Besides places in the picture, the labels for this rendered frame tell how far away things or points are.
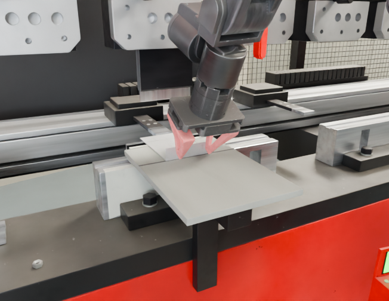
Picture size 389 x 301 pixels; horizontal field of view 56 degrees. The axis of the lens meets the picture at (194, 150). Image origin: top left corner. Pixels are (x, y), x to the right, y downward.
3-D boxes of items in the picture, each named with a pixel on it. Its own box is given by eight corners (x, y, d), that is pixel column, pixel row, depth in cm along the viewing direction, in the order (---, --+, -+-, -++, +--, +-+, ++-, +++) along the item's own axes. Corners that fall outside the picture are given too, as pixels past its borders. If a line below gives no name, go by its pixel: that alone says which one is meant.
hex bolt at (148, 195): (145, 208, 65) (144, 200, 64) (140, 201, 67) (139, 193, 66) (159, 205, 66) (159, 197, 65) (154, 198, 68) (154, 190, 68)
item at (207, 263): (224, 330, 56) (228, 206, 48) (184, 273, 68) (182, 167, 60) (245, 321, 57) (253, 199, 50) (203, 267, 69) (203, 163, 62)
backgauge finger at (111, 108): (135, 146, 71) (134, 122, 70) (104, 115, 93) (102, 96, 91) (191, 138, 76) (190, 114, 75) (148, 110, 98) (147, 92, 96)
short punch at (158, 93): (141, 103, 65) (138, 47, 61) (138, 101, 66) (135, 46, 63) (192, 97, 69) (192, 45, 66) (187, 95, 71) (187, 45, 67)
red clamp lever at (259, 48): (259, 60, 64) (264, 0, 61) (246, 57, 67) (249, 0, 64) (268, 59, 65) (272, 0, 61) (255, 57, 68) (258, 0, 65)
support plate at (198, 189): (187, 226, 44) (187, 219, 43) (124, 154, 66) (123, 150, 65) (302, 195, 51) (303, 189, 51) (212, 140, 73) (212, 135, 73)
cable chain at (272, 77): (274, 85, 124) (275, 73, 123) (264, 82, 129) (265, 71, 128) (364, 76, 143) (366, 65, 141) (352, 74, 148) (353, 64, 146)
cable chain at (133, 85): (123, 101, 102) (122, 86, 101) (117, 97, 107) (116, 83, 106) (235, 89, 118) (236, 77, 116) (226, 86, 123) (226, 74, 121)
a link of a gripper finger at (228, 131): (173, 141, 63) (184, 98, 56) (210, 136, 66) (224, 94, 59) (189, 171, 59) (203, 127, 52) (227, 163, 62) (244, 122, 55)
